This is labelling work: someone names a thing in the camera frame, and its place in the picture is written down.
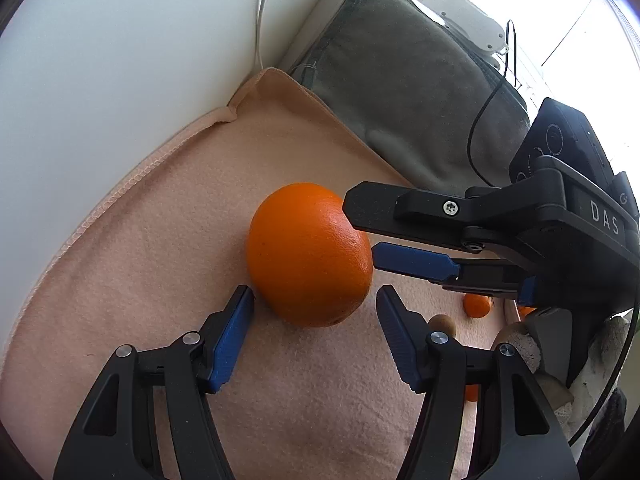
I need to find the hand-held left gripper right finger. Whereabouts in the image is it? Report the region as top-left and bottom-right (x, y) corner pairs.
(375, 285), (581, 480)

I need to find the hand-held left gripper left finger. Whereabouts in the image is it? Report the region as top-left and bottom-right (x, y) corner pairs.
(52, 285), (256, 480)

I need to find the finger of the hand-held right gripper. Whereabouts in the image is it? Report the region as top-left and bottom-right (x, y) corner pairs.
(344, 157), (568, 256)
(372, 241), (538, 306)

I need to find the large orange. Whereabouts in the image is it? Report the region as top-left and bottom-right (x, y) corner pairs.
(247, 182), (375, 328)

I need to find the person's right forearm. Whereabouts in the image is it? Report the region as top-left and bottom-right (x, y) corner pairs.
(592, 389), (630, 457)

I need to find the brown kiwi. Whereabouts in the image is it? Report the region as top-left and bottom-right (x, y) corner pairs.
(431, 313), (457, 337)

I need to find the grey green cushion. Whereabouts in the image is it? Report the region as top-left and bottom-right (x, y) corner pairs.
(287, 0), (533, 198)

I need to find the white lace cloth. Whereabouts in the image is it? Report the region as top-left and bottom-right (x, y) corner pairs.
(492, 317), (633, 443)

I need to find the white power strip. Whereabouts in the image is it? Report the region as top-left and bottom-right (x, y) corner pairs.
(415, 0), (512, 57)

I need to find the black cable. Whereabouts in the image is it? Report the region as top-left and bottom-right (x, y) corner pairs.
(466, 19), (518, 187)

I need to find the white cable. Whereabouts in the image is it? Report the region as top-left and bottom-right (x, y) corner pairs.
(254, 0), (280, 70)

